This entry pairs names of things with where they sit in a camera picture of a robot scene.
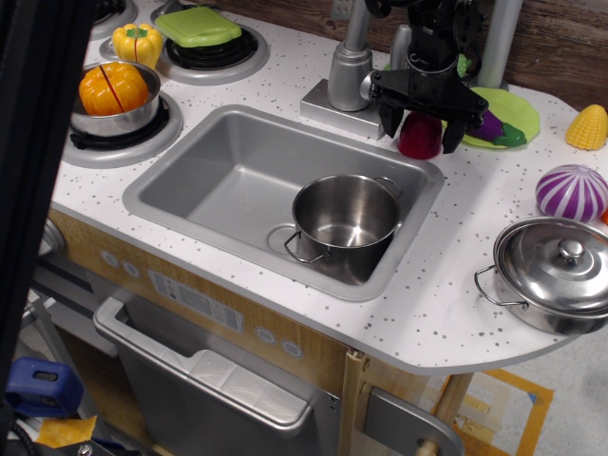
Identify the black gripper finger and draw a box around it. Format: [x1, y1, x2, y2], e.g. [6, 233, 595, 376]
[442, 119, 474, 154]
[377, 97, 404, 138]

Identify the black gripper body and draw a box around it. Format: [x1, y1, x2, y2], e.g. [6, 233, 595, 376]
[370, 58, 489, 124]

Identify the red toy sweet potato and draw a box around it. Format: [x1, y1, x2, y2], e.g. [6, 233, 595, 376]
[397, 111, 443, 160]

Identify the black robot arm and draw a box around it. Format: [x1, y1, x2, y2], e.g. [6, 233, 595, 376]
[360, 1, 488, 154]

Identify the steel pot in sink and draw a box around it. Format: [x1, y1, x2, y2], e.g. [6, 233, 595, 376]
[284, 174, 403, 265]

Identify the steel pot with lid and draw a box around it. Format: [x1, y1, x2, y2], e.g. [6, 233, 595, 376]
[474, 217, 607, 335]

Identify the grey toy sink basin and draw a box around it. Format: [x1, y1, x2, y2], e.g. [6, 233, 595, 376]
[123, 104, 444, 301]

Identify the green toy vegetable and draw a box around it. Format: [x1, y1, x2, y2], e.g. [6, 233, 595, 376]
[457, 54, 473, 80]

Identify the purple toy eggplant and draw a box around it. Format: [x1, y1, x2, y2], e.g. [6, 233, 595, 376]
[467, 110, 527, 147]

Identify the silver toy faucet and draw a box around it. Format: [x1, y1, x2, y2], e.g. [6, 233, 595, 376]
[300, 1, 384, 140]

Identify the light green plate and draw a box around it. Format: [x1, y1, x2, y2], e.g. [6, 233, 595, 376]
[463, 87, 540, 149]

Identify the silver vertical pole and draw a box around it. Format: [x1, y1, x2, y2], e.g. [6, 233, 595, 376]
[476, 0, 523, 88]

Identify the purple striped toy onion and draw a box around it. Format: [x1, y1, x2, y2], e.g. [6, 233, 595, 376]
[535, 164, 607, 222]

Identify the yellow toy corn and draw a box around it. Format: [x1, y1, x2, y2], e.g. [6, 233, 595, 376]
[565, 104, 607, 150]

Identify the back right stove burner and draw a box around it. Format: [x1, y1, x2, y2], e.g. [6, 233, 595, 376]
[157, 26, 270, 86]

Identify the stove burner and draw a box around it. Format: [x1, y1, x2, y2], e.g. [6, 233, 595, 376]
[90, 0, 139, 40]
[157, 26, 270, 86]
[62, 93, 183, 169]

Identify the green cutting board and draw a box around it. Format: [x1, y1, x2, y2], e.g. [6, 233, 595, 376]
[155, 7, 242, 48]

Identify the steel saucepan on burner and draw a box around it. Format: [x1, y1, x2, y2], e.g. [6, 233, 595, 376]
[70, 61, 161, 137]

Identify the yellow toy bell pepper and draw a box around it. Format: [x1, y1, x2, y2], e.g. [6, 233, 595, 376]
[111, 24, 163, 69]

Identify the orange toy pumpkin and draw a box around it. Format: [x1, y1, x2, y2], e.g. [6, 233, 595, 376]
[79, 62, 148, 116]

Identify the back left stove burner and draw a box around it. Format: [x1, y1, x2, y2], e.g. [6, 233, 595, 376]
[90, 0, 139, 40]

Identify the front left stove burner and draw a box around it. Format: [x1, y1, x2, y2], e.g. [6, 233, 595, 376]
[62, 93, 183, 169]

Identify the grey rounded cabinet door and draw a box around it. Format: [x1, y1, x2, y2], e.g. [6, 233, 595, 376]
[364, 387, 466, 455]

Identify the silver dishwasher door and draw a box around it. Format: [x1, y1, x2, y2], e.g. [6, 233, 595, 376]
[93, 297, 340, 455]

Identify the silver oven knob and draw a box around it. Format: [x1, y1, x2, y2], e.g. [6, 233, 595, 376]
[38, 218, 66, 257]

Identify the blue clamp tool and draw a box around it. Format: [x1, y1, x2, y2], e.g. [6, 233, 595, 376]
[4, 357, 84, 418]

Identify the black foreground post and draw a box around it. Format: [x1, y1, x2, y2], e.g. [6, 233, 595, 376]
[0, 0, 104, 419]

